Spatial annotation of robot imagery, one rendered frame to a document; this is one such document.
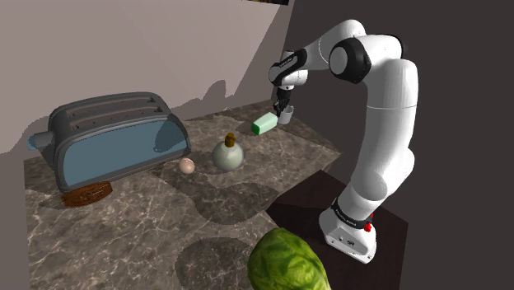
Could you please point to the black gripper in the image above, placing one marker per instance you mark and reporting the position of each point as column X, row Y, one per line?
column 282, row 99

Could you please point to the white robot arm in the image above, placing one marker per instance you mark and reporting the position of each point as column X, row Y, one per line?
column 391, row 120

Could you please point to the grey cup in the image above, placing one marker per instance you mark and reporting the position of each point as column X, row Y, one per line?
column 286, row 115

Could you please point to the green sponge block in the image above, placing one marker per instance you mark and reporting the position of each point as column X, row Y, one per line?
column 264, row 123

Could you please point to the round pale bottle brown cork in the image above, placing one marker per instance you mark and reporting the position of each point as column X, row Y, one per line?
column 227, row 156

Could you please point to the dark robot stand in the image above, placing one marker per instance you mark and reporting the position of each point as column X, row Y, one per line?
column 305, row 201

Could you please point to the beige egg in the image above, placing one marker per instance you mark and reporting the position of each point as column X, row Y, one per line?
column 186, row 165

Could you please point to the green lettuce head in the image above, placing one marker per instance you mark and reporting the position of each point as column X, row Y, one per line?
column 287, row 263

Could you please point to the grey and blue toaster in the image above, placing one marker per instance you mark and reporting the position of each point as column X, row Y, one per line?
column 120, row 144

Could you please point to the wall picture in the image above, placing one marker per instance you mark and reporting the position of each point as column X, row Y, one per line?
column 267, row 1

